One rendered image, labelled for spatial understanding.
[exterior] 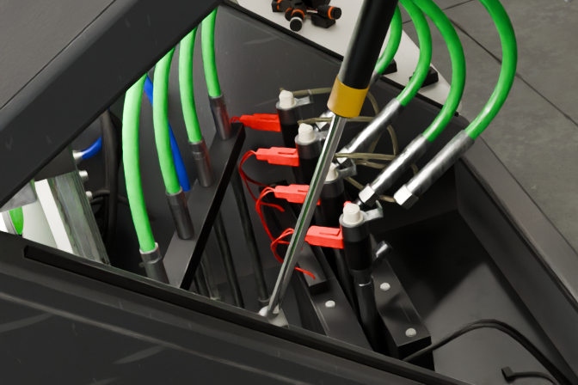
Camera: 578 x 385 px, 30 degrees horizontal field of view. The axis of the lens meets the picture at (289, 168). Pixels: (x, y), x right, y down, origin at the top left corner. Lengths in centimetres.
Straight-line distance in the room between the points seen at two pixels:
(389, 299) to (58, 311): 62
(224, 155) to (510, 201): 36
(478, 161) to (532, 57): 208
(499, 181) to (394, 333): 32
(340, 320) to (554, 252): 27
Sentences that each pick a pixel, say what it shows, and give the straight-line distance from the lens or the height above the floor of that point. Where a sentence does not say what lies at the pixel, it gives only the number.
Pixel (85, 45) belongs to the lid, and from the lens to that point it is 51.
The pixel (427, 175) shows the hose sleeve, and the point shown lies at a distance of 107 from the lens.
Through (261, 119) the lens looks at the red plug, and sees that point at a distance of 129.
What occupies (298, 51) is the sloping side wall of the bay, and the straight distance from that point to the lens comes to 132.
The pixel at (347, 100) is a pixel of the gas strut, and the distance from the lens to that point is 60.
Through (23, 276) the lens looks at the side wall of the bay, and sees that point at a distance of 60.
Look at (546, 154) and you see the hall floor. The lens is 304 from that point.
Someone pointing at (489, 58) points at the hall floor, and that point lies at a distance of 349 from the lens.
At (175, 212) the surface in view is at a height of 114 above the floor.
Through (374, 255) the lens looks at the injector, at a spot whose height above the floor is 107.
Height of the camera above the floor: 178
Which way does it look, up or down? 35 degrees down
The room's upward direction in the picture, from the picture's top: 12 degrees counter-clockwise
